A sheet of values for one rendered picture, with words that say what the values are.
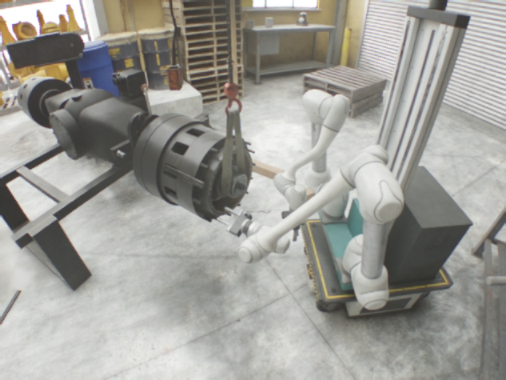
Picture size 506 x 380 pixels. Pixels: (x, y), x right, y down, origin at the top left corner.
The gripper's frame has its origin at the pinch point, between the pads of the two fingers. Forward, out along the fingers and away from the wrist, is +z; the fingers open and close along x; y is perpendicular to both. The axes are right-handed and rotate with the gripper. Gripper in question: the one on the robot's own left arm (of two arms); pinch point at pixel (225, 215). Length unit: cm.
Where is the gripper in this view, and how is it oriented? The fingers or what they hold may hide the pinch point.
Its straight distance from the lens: 146.7
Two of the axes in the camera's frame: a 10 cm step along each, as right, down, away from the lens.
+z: -8.2, -3.6, 4.5
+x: -5.4, 7.5, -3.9
